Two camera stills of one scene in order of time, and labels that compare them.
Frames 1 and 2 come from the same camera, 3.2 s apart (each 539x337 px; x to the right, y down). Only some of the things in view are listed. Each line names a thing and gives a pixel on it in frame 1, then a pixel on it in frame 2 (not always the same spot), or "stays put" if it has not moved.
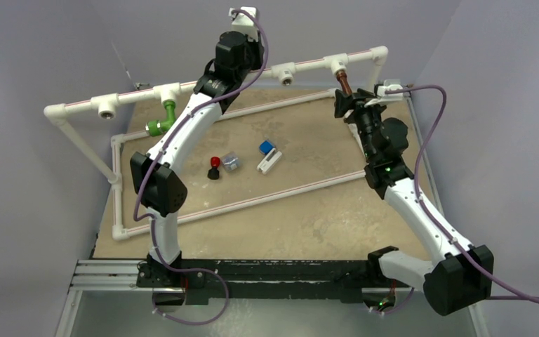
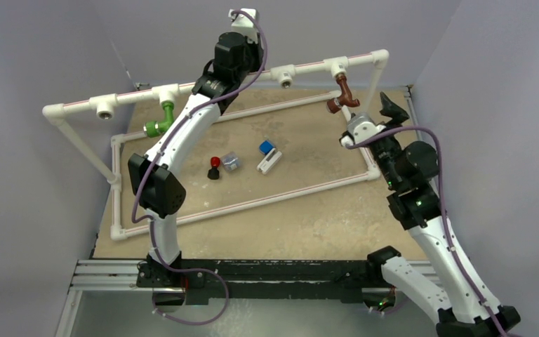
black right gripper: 344,104 to 397,114
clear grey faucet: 230,161 stays put
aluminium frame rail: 90,275 stays put
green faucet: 156,128 stays put
